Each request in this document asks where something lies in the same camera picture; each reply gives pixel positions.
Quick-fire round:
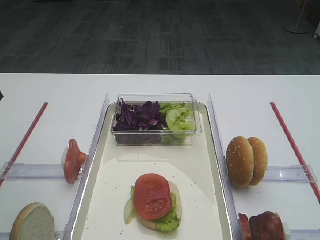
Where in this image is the bottom bun on tray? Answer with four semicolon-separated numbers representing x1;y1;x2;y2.
135;181;182;233

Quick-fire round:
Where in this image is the white metal tray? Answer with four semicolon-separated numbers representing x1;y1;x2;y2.
71;104;232;240

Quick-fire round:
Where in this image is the white pusher block right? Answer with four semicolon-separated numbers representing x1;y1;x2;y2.
282;222;292;240

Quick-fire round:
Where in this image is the lettuce leaf on bun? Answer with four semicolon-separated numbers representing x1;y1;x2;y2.
124;182;182;233

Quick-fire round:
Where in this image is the red rail strip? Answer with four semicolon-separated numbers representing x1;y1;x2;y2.
270;102;320;201
0;102;49;186

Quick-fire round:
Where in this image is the right red rail strip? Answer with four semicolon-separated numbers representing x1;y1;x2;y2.
270;102;320;201

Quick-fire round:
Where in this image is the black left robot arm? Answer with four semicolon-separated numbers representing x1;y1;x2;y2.
0;91;4;101

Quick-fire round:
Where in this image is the clear bun half track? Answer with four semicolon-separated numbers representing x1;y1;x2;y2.
55;225;68;240

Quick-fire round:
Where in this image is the left red rail strip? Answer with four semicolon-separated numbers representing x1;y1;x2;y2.
0;102;49;186

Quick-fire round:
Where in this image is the front sesame bun top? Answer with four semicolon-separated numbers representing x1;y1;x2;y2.
226;136;254;188

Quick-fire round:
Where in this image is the dark meat patty stack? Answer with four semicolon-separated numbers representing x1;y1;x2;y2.
249;211;286;240

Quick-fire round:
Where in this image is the shredded purple cabbage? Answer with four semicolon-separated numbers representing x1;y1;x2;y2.
112;99;167;145

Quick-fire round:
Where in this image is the clear plastic salad container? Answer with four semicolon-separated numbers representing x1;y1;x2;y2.
110;93;202;146

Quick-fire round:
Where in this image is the bun half cut face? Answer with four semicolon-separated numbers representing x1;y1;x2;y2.
9;202;56;240

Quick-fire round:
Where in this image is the sesame bun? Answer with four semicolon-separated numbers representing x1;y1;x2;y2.
226;136;254;188
247;137;268;186

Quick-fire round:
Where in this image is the green lettuce in container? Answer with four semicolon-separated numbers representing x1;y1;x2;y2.
160;102;196;145

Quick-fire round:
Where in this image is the front meat patty slice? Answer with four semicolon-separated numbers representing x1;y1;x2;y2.
238;213;252;240

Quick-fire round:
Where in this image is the tomato slice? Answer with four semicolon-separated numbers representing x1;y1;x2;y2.
133;173;172;221
64;139;87;184

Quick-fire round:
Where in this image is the white floor stand base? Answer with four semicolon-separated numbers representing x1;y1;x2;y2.
283;0;312;35

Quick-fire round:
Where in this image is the clear meat pusher track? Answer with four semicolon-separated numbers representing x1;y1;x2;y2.
290;229;320;240

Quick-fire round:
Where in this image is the clear sesame bun track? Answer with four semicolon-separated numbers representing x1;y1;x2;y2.
262;165;318;183

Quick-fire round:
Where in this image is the rear sesame bun top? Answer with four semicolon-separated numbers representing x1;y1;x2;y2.
247;137;268;186

